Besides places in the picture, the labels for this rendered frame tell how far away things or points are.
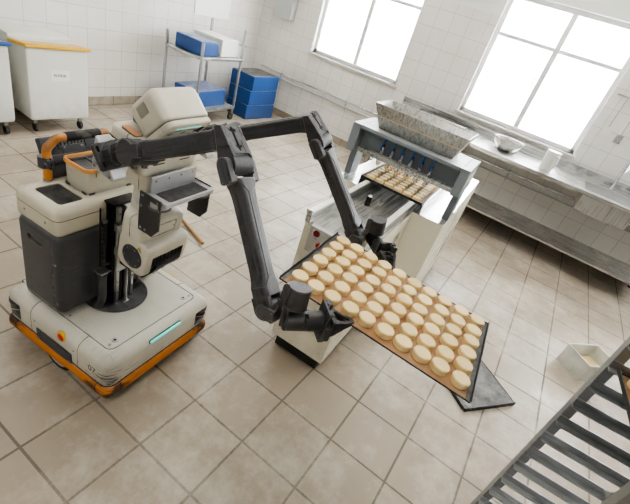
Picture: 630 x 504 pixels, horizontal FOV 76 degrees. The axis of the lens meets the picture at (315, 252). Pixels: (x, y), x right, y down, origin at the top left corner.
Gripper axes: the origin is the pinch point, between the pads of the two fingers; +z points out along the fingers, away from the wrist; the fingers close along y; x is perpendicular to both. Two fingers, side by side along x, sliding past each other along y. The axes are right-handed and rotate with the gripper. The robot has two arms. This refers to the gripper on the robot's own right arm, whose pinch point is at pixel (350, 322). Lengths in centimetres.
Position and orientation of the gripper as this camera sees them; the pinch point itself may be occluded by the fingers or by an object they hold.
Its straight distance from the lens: 113.7
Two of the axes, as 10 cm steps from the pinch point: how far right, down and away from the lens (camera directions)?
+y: 3.1, -8.0, -5.2
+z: 9.2, 1.0, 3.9
